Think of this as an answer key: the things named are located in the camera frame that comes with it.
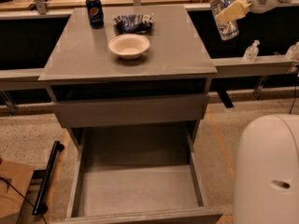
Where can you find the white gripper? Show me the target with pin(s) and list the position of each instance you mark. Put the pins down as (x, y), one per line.
(239, 9)

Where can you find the silver redbull can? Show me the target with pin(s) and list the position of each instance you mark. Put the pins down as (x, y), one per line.
(227, 27)

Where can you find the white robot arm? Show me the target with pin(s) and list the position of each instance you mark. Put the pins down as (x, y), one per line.
(266, 187)

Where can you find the closed top drawer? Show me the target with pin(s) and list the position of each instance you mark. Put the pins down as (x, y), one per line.
(130, 111)

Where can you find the blue pepsi can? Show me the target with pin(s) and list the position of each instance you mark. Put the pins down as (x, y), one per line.
(95, 13)

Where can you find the grey drawer cabinet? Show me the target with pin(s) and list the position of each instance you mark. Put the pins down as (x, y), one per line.
(81, 66)

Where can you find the open middle drawer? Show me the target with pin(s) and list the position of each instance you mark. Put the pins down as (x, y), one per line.
(138, 175)

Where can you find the clear sanitizer bottle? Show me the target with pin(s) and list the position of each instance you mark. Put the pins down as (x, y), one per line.
(251, 52)

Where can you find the blue chip bag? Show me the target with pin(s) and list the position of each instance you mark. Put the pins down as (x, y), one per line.
(133, 24)

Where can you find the white paper bowl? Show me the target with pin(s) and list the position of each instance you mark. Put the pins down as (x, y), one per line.
(129, 46)

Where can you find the cardboard box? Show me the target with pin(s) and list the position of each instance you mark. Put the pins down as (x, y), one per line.
(14, 183)

